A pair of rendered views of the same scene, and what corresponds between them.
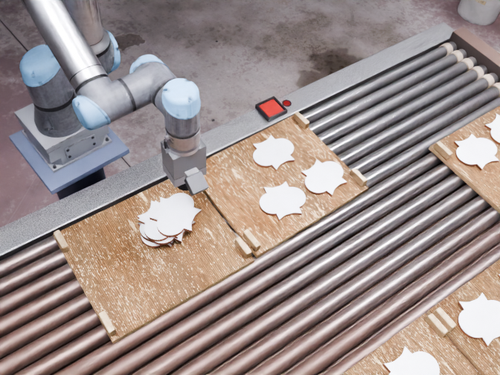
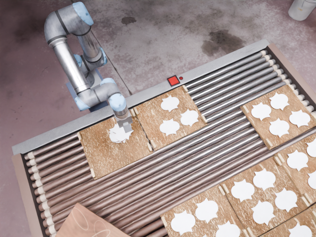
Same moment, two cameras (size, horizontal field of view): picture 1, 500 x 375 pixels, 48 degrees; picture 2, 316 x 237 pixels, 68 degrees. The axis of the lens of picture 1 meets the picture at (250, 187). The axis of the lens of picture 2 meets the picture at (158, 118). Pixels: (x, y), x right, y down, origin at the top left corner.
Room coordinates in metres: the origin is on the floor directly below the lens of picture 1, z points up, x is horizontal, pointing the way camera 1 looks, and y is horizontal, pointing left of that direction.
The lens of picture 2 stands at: (0.36, -0.16, 2.45)
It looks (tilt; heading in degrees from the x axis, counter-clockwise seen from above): 68 degrees down; 15
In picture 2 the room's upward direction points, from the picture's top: 1 degrees counter-clockwise
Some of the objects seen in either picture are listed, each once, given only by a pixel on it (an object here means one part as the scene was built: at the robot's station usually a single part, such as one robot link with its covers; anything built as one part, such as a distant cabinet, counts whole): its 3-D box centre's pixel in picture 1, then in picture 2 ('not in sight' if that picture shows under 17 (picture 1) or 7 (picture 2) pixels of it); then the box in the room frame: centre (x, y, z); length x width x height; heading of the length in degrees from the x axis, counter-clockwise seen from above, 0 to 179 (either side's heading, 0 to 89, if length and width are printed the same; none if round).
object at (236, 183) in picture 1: (277, 179); (169, 116); (1.00, -0.08, 0.93); 0.41 x 0.35 x 0.02; 131
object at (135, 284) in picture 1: (153, 248); (114, 142); (0.73, 0.24, 0.93); 0.41 x 0.35 x 0.02; 130
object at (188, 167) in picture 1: (187, 163); (123, 120); (0.79, 0.15, 1.23); 0.12 x 0.09 x 0.16; 37
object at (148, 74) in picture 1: (149, 84); (107, 90); (0.87, 0.24, 1.38); 0.11 x 0.11 x 0.08; 42
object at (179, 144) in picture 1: (181, 134); (120, 111); (0.81, 0.16, 1.30); 0.08 x 0.08 x 0.05
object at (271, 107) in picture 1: (271, 109); (173, 81); (1.29, -0.04, 0.92); 0.06 x 0.06 x 0.01; 40
